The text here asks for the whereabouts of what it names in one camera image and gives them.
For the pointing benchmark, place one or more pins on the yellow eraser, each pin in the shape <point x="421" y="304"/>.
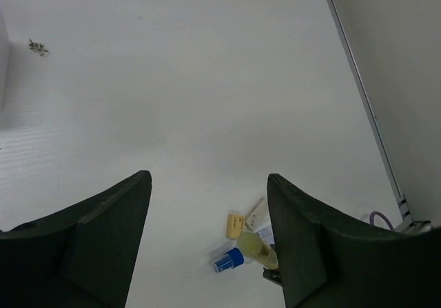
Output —
<point x="235" y="226"/>

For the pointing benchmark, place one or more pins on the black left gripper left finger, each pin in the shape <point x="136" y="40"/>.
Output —
<point x="81" y="256"/>

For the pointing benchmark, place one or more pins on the blue white correction pen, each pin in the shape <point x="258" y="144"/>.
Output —
<point x="233" y="257"/>

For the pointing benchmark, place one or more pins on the white divided organizer box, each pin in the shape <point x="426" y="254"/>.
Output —
<point x="5" y="46"/>

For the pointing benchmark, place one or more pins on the yellow highlighter pen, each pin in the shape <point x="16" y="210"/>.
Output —
<point x="252" y="246"/>

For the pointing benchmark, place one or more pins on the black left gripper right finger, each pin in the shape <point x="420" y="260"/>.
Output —
<point x="330" y="259"/>

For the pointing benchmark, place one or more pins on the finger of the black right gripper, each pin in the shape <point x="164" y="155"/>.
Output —
<point x="272" y="275"/>

